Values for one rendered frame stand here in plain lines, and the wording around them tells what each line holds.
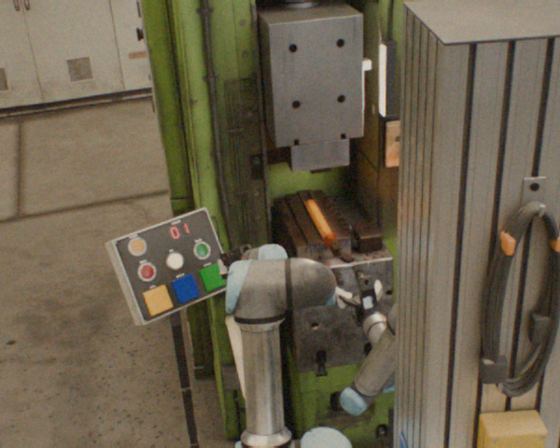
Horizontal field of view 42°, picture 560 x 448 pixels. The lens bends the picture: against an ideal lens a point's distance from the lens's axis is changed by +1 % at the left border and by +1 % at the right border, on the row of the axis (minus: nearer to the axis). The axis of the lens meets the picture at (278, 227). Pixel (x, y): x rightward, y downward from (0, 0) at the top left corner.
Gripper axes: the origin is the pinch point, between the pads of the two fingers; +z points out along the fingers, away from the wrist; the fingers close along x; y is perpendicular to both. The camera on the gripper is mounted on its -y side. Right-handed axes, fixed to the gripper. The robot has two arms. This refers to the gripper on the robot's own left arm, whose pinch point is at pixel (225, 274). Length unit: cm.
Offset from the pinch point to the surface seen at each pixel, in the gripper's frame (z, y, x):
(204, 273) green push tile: 9.7, 2.0, 2.2
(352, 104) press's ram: -21, 37, -54
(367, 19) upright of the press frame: -13, 65, -79
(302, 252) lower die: 12.7, -4.5, -37.4
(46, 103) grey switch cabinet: 514, 184, -120
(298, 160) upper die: -5.1, 26.4, -37.4
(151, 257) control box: 10.4, 13.2, 16.8
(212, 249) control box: 10.4, 8.4, -3.6
